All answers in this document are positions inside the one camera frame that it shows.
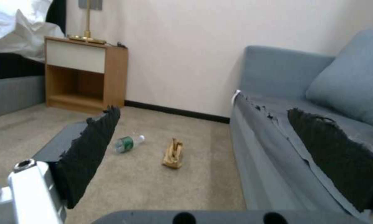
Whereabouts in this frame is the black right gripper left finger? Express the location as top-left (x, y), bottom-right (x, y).
top-left (0, 105), bottom-right (122, 224)

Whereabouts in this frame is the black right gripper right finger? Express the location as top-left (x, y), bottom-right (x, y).
top-left (287, 107), bottom-right (373, 213)

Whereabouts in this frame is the crumpled brown paper garbage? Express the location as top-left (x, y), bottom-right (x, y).
top-left (161, 138), bottom-right (185, 169)

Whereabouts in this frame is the clear plastic bottle green label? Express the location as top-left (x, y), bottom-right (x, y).
top-left (114, 134), bottom-right (146, 155)

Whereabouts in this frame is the blue sofa cushion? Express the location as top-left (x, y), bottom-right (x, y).
top-left (305, 54), bottom-right (373, 128)

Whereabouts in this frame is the grey bed base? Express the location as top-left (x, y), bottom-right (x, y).
top-left (0, 52), bottom-right (47, 120)

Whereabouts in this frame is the wooden nightstand with white drawer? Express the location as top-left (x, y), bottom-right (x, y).
top-left (44, 35), bottom-right (129, 110)

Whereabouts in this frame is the black baseboard strip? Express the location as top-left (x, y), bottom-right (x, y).
top-left (124, 100), bottom-right (231, 124)

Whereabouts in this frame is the blue fabric sofa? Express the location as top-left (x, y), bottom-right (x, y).
top-left (229, 26), bottom-right (373, 224)

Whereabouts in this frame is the brass table lamp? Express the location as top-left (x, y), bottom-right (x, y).
top-left (67, 0), bottom-right (108, 44)

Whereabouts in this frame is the white crumpled bedding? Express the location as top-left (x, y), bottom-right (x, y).
top-left (0, 0), bottom-right (66, 64)

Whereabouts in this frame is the black headboard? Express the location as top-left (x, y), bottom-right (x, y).
top-left (45, 0), bottom-right (68, 37)

